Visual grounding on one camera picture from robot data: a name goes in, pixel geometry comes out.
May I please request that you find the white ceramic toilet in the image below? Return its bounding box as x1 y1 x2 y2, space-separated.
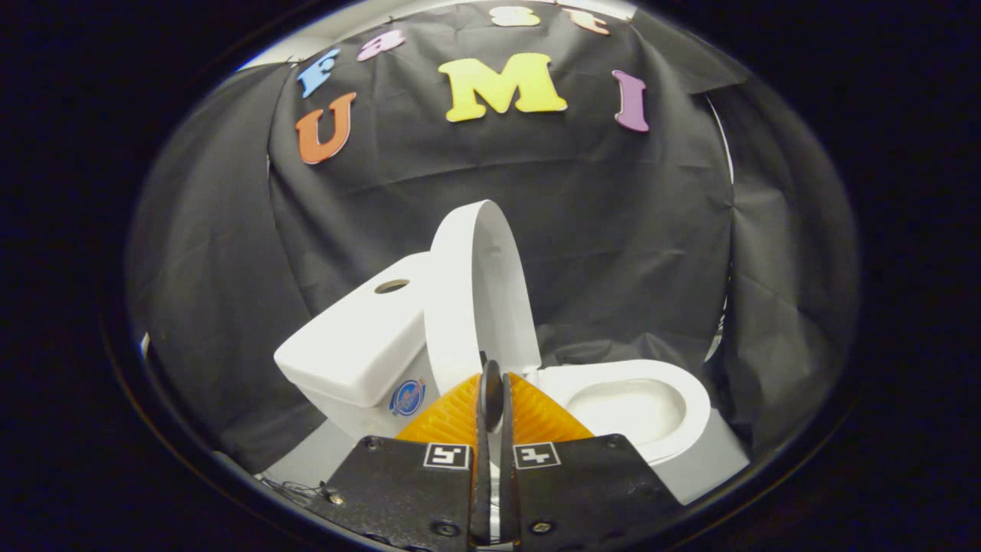
274 251 714 468

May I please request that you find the white toilet lid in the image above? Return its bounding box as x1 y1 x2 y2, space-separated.
424 200 543 396

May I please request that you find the black backdrop cloth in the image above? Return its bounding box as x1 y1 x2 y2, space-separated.
126 0 859 475

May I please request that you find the thin black cable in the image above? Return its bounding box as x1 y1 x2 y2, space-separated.
262 475 332 504

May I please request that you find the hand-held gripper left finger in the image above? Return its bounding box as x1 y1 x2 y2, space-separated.
310 360 493 550

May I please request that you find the white toilet seat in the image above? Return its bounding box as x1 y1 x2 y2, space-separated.
527 359 713 465

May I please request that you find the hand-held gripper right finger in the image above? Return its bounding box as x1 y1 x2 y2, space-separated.
492 360 684 550

